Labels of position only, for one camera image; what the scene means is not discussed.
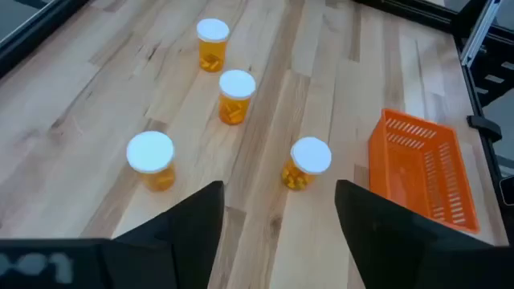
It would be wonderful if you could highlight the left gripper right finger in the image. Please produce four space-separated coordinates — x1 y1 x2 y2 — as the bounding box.
334 179 514 289

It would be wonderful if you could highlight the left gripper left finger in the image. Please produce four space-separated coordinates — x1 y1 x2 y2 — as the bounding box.
100 180 225 289

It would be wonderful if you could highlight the amber pill bottle white cap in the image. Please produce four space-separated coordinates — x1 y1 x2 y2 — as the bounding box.
218 69 257 126
125 130 177 193
280 136 333 192
195 18 230 74

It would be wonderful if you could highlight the orange slotted plastic basket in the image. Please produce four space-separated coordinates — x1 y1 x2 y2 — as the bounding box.
368 108 481 235

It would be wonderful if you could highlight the black slotted plate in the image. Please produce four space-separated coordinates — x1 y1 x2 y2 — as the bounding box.
465 34 514 108

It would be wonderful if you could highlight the black clamp bracket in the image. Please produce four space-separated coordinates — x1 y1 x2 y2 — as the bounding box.
467 114 504 142

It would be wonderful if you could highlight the silver aluminium frame extrusion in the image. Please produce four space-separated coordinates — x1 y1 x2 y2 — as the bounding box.
460 0 504 68

